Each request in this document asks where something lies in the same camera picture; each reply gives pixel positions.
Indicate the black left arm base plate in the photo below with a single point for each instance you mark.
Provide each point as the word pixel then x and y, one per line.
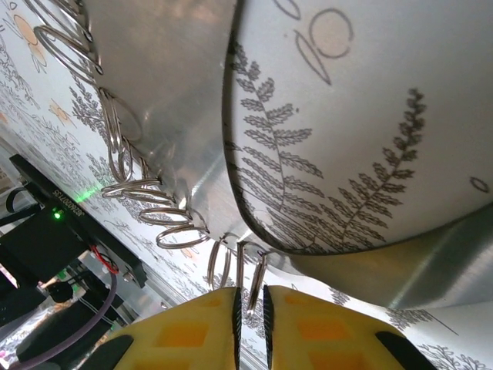
pixel 96 235

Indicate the silver keyring bunch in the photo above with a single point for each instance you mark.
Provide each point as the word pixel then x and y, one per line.
pixel 138 189

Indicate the curved brushed metal plate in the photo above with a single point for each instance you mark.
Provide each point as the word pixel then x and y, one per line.
pixel 173 96

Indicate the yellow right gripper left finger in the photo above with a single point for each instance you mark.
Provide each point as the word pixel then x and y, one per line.
pixel 181 331

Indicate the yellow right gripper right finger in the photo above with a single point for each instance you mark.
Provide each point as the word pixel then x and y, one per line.
pixel 319 331

